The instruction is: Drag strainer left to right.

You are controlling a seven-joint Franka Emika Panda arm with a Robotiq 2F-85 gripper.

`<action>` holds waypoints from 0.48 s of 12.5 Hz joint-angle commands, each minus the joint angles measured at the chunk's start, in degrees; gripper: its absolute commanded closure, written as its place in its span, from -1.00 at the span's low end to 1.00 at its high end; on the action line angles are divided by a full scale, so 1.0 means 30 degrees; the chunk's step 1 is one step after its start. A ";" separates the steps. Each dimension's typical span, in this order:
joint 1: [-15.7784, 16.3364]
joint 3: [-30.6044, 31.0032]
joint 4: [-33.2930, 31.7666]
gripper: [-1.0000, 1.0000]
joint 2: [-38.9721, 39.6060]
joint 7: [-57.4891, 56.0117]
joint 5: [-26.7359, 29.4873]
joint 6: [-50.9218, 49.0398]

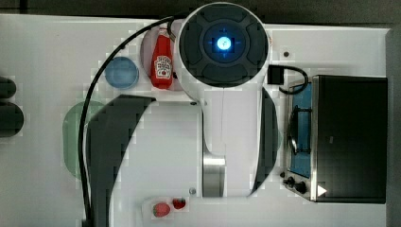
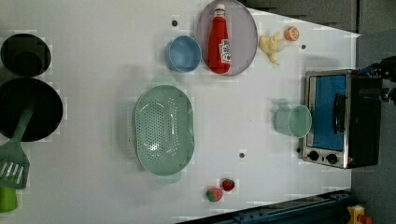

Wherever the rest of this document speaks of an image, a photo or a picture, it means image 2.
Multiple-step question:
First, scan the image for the mint green oval strainer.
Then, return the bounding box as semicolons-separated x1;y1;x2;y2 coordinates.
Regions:
134;77;194;185

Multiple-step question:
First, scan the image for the blue plastic bowl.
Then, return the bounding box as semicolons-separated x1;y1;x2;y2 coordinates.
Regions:
164;35;202;73

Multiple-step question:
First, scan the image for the red ketchup bottle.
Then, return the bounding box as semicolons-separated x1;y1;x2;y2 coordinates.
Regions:
208;4;232;74

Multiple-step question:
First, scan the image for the red toy strawberry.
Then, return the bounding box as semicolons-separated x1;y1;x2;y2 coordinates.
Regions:
221;178;234;191

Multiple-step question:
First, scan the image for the grey oval plate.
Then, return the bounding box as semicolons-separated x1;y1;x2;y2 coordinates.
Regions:
194;0;258;76

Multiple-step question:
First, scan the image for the pink toy strawberry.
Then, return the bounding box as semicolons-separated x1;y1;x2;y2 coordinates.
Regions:
205;188;223;203

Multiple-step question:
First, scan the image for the mint green mug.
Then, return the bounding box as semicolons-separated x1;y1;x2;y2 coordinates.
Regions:
275;105;312;138

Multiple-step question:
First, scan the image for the peeled toy banana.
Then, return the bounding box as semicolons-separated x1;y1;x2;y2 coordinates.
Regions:
259;32;285;65

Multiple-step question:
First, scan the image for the toy orange half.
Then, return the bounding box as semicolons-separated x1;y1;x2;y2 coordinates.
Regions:
284;26;300;41

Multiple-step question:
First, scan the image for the silver black toaster oven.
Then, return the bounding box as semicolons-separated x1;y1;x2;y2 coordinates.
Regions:
302;69;382;169

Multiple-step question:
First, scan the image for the small black bowl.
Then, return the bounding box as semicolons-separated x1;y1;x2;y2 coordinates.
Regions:
1;34;51;77

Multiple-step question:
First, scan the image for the large black bowl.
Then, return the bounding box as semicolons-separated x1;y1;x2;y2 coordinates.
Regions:
0;78;64;142

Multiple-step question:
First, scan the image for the green slotted spatula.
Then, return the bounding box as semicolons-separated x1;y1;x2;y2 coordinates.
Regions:
0;106;33;189

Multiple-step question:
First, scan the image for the lime green cup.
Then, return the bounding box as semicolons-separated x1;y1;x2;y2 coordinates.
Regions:
0;187;18;213

